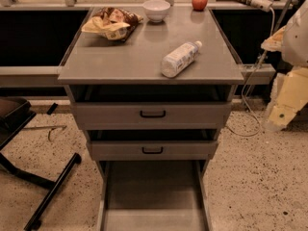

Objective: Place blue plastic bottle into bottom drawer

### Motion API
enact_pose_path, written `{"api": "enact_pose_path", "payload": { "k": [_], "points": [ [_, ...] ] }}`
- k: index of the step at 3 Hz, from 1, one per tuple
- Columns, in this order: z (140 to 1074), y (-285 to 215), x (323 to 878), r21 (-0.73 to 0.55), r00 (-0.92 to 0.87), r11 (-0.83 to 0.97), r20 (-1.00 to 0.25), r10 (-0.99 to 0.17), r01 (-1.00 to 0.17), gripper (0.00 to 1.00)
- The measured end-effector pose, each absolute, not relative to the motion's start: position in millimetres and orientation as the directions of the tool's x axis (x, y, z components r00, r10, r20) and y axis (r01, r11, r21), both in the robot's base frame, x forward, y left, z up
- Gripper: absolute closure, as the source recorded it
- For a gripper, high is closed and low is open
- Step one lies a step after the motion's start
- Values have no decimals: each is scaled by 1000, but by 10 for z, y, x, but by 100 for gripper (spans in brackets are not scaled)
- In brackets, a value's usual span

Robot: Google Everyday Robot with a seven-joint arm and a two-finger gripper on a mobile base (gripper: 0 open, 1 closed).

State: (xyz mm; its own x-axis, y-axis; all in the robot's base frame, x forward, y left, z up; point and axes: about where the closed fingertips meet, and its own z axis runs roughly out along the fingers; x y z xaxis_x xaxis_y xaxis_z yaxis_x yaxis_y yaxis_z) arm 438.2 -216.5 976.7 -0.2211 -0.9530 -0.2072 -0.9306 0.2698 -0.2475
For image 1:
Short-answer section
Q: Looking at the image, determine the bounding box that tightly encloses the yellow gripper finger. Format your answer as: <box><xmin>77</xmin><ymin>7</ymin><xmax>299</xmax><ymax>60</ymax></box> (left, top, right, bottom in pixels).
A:
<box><xmin>261</xmin><ymin>26</ymin><xmax>285</xmax><ymax>52</ymax></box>
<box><xmin>263</xmin><ymin>66</ymin><xmax>308</xmax><ymax>132</ymax></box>

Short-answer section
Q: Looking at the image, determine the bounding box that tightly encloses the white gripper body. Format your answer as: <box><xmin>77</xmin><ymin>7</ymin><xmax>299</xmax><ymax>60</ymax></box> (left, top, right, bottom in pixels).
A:
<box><xmin>282</xmin><ymin>0</ymin><xmax>308</xmax><ymax>67</ymax></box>

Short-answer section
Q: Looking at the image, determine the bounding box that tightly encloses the clear plastic water bottle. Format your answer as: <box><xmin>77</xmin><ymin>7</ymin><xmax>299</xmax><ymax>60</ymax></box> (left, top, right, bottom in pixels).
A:
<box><xmin>161</xmin><ymin>40</ymin><xmax>202</xmax><ymax>78</ymax></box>

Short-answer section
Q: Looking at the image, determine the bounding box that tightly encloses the grey drawer cabinet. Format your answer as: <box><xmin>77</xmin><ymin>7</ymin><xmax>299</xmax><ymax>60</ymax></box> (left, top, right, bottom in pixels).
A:
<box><xmin>57</xmin><ymin>5</ymin><xmax>245</xmax><ymax>231</ymax></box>

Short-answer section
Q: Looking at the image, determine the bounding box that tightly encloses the open bottom grey drawer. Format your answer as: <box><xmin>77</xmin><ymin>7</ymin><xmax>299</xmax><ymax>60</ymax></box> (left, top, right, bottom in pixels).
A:
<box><xmin>95</xmin><ymin>161</ymin><xmax>213</xmax><ymax>231</ymax></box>

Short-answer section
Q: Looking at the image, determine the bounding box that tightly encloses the middle grey drawer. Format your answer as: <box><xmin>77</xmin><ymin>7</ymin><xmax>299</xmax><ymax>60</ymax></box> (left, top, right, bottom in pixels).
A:
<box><xmin>87</xmin><ymin>141</ymin><xmax>218</xmax><ymax>161</ymax></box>

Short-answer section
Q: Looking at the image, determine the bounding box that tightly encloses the top grey drawer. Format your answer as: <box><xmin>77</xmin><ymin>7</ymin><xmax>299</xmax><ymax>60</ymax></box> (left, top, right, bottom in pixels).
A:
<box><xmin>71</xmin><ymin>102</ymin><xmax>231</xmax><ymax>130</ymax></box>

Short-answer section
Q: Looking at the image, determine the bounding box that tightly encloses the red apple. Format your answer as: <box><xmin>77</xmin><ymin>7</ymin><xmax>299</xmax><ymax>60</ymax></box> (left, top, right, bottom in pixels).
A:
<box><xmin>192</xmin><ymin>0</ymin><xmax>208</xmax><ymax>11</ymax></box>

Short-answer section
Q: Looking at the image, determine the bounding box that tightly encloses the white ceramic bowl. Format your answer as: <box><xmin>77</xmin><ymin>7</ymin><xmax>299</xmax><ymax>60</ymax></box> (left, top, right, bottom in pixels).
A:
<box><xmin>142</xmin><ymin>0</ymin><xmax>170</xmax><ymax>22</ymax></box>

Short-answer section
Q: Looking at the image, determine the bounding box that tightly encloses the brown yellow snack bag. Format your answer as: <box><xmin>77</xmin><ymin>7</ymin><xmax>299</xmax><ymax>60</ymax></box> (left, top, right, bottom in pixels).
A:
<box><xmin>82</xmin><ymin>7</ymin><xmax>143</xmax><ymax>41</ymax></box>

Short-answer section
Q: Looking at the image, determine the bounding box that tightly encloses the black office chair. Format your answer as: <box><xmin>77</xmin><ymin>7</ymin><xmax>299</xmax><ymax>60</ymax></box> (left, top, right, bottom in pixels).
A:
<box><xmin>0</xmin><ymin>97</ymin><xmax>55</xmax><ymax>190</ymax></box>

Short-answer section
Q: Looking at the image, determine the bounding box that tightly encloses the black chair leg bar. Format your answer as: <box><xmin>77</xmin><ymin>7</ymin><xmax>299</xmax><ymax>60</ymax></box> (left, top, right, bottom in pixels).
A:
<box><xmin>24</xmin><ymin>153</ymin><xmax>82</xmax><ymax>231</ymax></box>

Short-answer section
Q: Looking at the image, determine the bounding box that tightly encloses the white power cable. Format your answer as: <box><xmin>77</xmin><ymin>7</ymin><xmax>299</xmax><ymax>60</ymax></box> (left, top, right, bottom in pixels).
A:
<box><xmin>224</xmin><ymin>7</ymin><xmax>277</xmax><ymax>138</ymax></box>

